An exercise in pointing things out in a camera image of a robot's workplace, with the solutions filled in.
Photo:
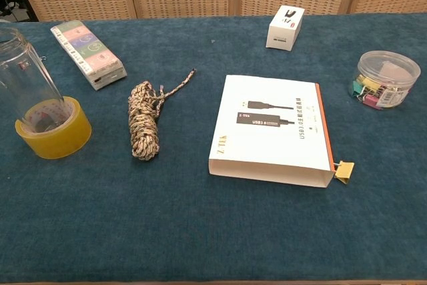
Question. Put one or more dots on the long colourful pastel box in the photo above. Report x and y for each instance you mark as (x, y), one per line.
(90, 53)

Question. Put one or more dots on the clear glass jar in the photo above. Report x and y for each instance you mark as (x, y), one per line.
(20, 74)

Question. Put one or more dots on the yellow binder clip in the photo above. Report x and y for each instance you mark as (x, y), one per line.
(345, 171)

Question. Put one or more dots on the clear jar of binder clips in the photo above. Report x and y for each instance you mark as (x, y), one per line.
(383, 78)

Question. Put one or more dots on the small white product box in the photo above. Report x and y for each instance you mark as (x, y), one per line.
(283, 29)

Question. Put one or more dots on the blue felt table cover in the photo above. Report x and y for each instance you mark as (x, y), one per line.
(166, 218)

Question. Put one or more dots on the yellow tape roll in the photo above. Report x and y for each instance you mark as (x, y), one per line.
(63, 138)

